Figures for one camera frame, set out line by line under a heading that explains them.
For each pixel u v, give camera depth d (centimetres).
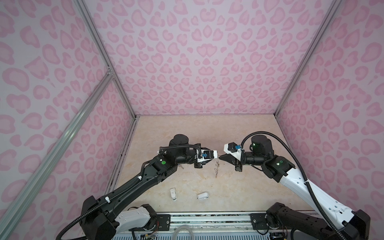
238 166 60
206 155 53
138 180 46
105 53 84
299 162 101
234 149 57
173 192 80
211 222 75
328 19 72
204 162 60
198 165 60
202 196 80
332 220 39
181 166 93
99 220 38
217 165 74
